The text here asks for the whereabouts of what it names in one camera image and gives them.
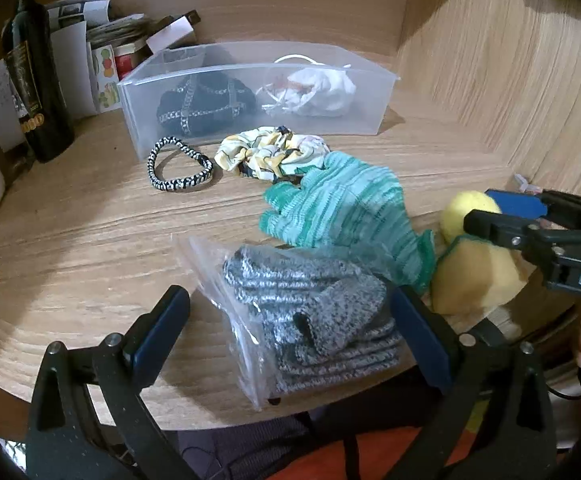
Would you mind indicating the dark glass bottle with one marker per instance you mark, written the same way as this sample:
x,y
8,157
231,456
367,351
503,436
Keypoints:
x,y
38,85

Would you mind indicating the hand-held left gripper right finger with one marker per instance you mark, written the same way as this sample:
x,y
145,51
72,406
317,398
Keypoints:
x,y
419,342

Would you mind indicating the round yellow sponge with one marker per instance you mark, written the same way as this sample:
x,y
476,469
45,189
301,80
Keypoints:
x,y
465,210

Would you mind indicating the green knit glove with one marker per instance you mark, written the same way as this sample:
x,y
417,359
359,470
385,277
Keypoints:
x,y
350,215

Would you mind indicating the white crumpled cloth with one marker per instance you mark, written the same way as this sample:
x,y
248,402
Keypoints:
x,y
315,91

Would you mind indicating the person's dark trousers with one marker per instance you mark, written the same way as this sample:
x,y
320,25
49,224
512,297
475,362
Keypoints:
x,y
250,447

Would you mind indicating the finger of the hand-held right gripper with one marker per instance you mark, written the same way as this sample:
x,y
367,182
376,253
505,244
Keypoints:
x,y
513,203
495,231

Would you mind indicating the open white carton box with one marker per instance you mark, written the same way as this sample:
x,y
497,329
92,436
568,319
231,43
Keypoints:
x,y
170,32

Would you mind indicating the white box with fruit stickers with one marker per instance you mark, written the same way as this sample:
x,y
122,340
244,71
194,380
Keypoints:
x,y
101,77

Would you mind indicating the red jar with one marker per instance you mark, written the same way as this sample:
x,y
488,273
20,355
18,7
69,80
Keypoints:
x,y
126,60

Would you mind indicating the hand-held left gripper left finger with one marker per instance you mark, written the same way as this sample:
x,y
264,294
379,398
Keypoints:
x,y
156,332

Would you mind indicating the yellow sponge with green pad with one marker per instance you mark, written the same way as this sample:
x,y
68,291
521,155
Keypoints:
x,y
475,280

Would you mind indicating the grey gloves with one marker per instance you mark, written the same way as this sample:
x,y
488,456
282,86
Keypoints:
x,y
315,305

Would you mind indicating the white folded paper booklet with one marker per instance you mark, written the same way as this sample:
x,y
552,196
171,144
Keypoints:
x,y
73,30

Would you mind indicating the black and white headband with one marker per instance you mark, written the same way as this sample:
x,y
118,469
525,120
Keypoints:
x,y
178,182

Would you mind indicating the translucent plastic bin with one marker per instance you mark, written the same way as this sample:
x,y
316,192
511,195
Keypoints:
x,y
290,105

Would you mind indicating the orange fabric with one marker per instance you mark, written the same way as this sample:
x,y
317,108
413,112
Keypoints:
x,y
365,455

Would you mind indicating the black knit cloth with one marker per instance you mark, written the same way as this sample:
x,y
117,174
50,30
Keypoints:
x,y
205,105

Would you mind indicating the floral fabric scrunchie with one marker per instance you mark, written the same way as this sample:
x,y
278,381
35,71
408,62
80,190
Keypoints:
x,y
265,152

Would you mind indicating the small clear plastic piece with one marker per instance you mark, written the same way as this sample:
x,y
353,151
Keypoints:
x,y
524,183

